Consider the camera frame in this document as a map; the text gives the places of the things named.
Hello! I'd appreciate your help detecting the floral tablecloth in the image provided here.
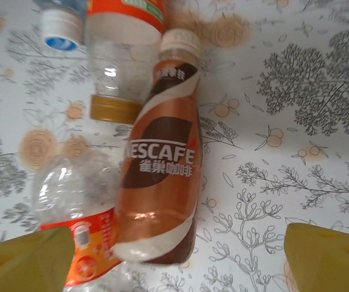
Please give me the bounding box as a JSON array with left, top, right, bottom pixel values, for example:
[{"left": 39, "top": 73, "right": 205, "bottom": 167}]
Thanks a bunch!
[{"left": 0, "top": 0, "right": 349, "bottom": 292}]

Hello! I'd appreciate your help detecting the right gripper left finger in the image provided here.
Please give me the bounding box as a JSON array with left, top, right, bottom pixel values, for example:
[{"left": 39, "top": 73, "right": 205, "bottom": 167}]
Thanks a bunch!
[{"left": 0, "top": 226, "right": 75, "bottom": 292}]

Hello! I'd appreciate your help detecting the orange label gold cap bottle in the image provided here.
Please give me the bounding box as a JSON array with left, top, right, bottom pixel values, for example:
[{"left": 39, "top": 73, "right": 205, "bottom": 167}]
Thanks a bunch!
[{"left": 85, "top": 0, "right": 167, "bottom": 125}]

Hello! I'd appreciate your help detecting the crushed blue label bottle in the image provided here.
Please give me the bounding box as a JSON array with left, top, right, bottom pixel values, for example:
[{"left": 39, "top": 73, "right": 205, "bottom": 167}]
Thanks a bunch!
[{"left": 37, "top": 0, "right": 87, "bottom": 52}]

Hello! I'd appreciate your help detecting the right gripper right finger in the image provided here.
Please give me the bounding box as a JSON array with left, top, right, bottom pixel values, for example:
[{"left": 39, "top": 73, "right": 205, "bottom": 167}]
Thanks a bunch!
[{"left": 284, "top": 223, "right": 349, "bottom": 292}]

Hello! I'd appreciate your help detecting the brown Nescafe bottle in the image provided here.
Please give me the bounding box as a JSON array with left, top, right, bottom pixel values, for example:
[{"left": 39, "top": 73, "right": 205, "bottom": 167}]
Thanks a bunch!
[{"left": 112, "top": 29, "right": 204, "bottom": 265}]

